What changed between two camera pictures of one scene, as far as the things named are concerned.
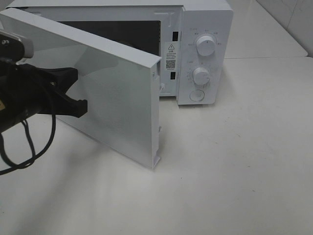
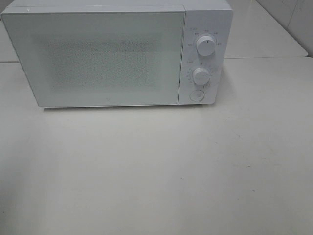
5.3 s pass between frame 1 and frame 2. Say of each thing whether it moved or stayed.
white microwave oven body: stayed
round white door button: stayed
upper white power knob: stayed
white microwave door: moved
